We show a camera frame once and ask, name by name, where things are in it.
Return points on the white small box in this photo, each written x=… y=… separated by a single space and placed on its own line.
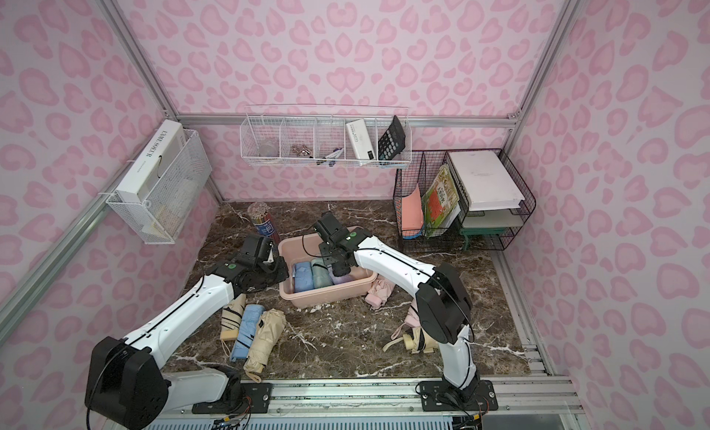
x=360 y=141

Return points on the mint green umbrella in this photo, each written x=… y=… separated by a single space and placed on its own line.
x=320 y=274

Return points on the beige umbrella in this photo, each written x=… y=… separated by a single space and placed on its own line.
x=269 y=330

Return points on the pink folder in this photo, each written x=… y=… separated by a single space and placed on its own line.
x=411 y=215

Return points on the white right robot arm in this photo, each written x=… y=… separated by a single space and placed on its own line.
x=443 y=303

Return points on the black wire desk organizer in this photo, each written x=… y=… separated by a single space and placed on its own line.
x=492 y=230

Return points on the pale pink umbrella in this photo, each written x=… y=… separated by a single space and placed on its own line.
x=379 y=292

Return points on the cream umbrella right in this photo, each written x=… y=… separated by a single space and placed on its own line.
x=415 y=341

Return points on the black calculator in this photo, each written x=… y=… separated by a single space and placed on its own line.
x=392 y=142

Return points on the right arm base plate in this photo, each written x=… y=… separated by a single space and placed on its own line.
x=440 y=396

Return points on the white paper stack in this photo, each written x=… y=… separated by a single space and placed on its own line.
x=486 y=182

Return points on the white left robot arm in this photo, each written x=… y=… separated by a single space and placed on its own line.
x=125 y=381

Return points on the green red book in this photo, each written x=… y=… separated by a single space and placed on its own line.
x=441 y=204

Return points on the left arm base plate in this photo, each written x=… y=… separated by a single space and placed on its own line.
x=249 y=398

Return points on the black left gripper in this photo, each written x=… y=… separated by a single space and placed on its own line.
x=272 y=270

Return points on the lavender umbrella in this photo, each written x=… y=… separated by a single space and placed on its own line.
x=337 y=280

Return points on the white mesh side basket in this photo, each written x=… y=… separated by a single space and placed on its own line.
x=160 y=218

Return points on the colored pencil tube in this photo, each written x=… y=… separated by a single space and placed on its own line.
x=261 y=218

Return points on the white long box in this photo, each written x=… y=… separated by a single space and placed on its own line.
x=152 y=163

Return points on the light blue umbrella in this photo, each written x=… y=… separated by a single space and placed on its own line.
x=303 y=277

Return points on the white wire wall basket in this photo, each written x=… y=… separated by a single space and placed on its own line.
x=314 y=135

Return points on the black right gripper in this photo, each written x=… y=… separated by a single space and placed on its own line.
x=340 y=261

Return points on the pink plastic storage box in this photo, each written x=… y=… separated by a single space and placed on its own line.
x=305 y=249

